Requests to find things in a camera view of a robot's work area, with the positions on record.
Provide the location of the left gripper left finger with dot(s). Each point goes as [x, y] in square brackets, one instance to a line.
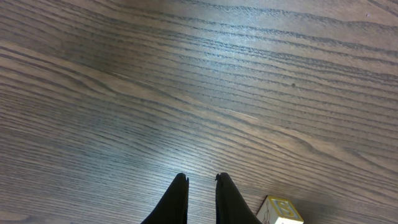
[173, 206]

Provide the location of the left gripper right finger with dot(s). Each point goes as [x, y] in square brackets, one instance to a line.
[231, 208]

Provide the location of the yellow block top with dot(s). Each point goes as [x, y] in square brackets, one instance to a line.
[276, 210]

